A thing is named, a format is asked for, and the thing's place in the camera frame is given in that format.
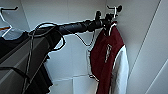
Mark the white jacket hanger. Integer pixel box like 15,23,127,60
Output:
99,4,120,37

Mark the red and white jacket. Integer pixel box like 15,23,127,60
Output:
87,24,130,94

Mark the white wardrobe door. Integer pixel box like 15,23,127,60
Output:
126,0,168,94

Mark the dark wardrobe hook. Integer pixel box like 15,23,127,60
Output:
106,4,123,14
0,5,20,13

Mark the white wardrobe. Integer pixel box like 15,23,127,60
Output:
0,0,161,94

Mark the black t-shirt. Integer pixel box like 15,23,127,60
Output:
0,31,54,94

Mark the white t-shirt hanger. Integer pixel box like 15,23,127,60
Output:
0,6,24,40

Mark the thin arm cable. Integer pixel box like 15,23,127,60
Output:
63,28,98,48

